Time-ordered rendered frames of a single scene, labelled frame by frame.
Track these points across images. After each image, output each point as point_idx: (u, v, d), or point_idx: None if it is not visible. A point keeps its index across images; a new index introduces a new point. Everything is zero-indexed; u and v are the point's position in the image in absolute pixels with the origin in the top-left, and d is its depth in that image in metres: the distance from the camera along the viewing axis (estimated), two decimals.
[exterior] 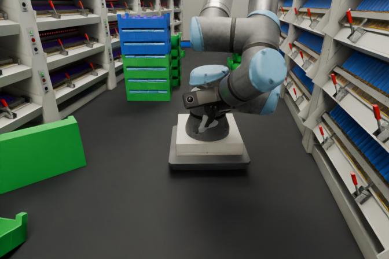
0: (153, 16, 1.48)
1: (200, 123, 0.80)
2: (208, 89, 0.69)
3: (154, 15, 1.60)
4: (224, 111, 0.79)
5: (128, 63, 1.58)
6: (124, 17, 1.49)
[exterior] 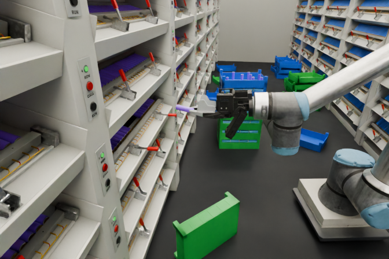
0: (254, 77, 1.62)
1: None
2: (241, 122, 0.81)
3: (249, 73, 1.73)
4: (221, 92, 0.83)
5: None
6: (227, 77, 1.63)
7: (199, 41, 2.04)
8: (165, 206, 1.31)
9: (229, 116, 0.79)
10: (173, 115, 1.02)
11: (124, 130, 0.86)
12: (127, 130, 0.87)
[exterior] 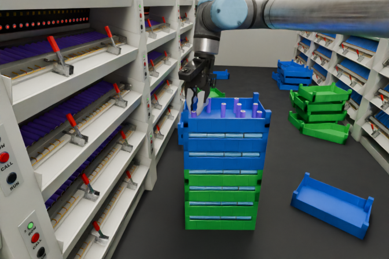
0: (245, 112, 0.85)
1: (197, 103, 0.83)
2: (190, 62, 0.80)
3: (236, 100, 0.96)
4: (213, 85, 0.86)
5: (193, 182, 0.94)
6: (193, 112, 0.86)
7: (160, 42, 1.27)
8: None
9: None
10: None
11: None
12: None
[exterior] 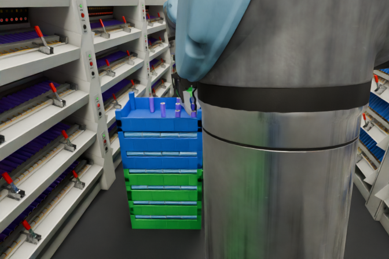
0: (179, 111, 0.85)
1: (195, 102, 0.84)
2: None
3: (178, 99, 0.96)
4: None
5: (134, 181, 0.94)
6: None
7: (116, 42, 1.27)
8: None
9: (179, 77, 0.81)
10: None
11: None
12: None
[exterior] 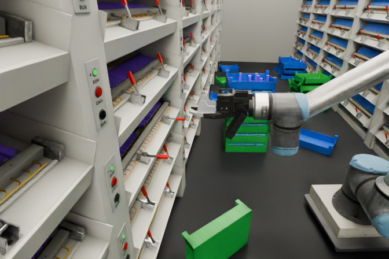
0: (262, 78, 1.56)
1: None
2: (241, 122, 0.81)
3: (256, 74, 1.68)
4: (221, 92, 0.84)
5: (232, 120, 1.66)
6: (142, 125, 0.88)
7: (204, 41, 1.99)
8: (171, 213, 1.25)
9: (229, 116, 0.79)
10: (182, 119, 0.96)
11: (131, 136, 0.80)
12: (134, 136, 0.82)
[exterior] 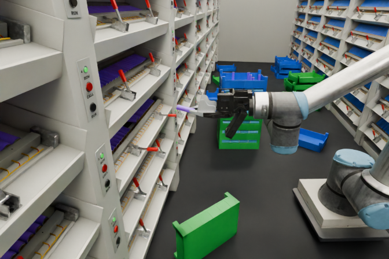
0: (254, 77, 1.62)
1: None
2: (242, 122, 0.82)
3: (248, 73, 1.73)
4: (221, 92, 0.84)
5: (225, 118, 1.71)
6: (134, 121, 0.93)
7: (199, 41, 2.04)
8: (165, 206, 1.31)
9: (230, 115, 0.79)
10: (173, 116, 1.02)
11: (124, 130, 0.86)
12: (127, 130, 0.87)
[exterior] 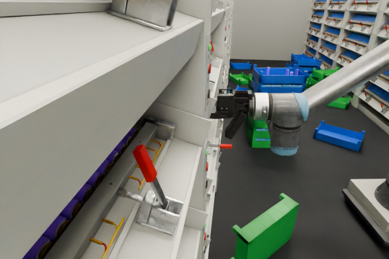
0: (293, 72, 1.54)
1: None
2: (241, 122, 0.82)
3: None
4: (221, 92, 0.84)
5: None
6: None
7: None
8: None
9: (230, 116, 0.79)
10: None
11: None
12: None
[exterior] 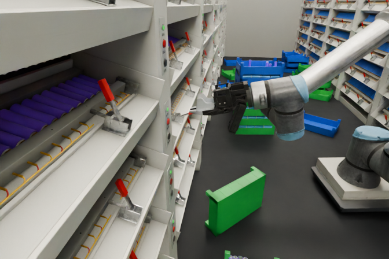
0: (271, 64, 1.69)
1: None
2: (242, 115, 0.80)
3: None
4: (218, 88, 0.83)
5: None
6: None
7: (215, 32, 2.11)
8: (190, 182, 1.37)
9: (229, 110, 0.78)
10: (187, 79, 1.08)
11: None
12: None
